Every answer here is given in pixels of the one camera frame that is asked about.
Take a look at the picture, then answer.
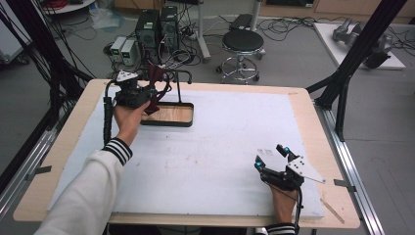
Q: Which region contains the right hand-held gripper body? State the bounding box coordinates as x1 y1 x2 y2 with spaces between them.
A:
259 156 327 192

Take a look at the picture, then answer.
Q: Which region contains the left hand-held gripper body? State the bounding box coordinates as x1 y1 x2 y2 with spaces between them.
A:
114 70 153 110

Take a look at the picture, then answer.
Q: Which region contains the red striped necktie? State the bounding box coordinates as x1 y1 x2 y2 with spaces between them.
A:
143 98 161 117

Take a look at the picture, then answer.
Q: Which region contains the dark red bow tie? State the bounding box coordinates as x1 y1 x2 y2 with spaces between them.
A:
146 63 172 102

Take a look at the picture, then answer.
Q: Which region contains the black rack with wooden base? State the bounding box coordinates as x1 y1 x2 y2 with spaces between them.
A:
140 69 196 128

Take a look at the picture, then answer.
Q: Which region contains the person's right hand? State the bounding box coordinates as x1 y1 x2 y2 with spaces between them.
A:
269 184 300 226

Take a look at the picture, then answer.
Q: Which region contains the person's left hand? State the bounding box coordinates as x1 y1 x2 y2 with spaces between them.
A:
112 101 152 147

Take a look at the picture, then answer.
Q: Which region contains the grey power supply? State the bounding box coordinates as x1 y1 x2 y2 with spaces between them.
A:
110 35 127 64
120 39 137 67

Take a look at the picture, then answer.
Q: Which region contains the black computer tower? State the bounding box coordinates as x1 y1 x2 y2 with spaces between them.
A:
160 4 179 54
134 9 161 65

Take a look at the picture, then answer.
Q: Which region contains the thin wooden stick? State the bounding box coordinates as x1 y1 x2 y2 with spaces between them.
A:
320 197 346 225

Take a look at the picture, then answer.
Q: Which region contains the white foam mat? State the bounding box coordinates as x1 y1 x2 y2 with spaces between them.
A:
47 87 327 220

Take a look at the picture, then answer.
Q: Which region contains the clear plastic bag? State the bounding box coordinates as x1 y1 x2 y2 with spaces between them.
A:
89 5 125 31

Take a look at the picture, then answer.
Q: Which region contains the black round stool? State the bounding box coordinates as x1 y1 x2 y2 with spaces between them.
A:
215 29 266 84

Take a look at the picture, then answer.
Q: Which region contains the round white table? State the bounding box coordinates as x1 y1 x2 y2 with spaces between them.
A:
41 0 97 16

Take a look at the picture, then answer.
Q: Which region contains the black flat box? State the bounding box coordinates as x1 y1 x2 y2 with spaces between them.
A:
229 13 259 31

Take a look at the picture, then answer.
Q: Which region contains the white floor board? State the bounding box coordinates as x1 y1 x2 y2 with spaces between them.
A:
312 22 406 71

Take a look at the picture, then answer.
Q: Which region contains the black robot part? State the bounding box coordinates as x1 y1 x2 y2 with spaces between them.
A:
362 33 393 70

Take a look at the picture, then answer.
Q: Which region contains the grey robot part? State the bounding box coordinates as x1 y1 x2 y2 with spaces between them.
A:
332 18 363 47

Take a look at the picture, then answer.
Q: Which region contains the black sheathed cable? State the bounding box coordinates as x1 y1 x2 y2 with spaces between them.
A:
102 79 115 147

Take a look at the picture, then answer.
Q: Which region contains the thin black cable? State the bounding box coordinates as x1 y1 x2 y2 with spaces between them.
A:
293 186 305 235

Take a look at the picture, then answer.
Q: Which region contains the aluminium rail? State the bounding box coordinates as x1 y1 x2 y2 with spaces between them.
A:
313 97 387 235
0 128 57 218

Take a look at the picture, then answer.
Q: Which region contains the black frame post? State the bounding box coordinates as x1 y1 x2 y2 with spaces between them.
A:
305 0 409 142
0 0 94 185

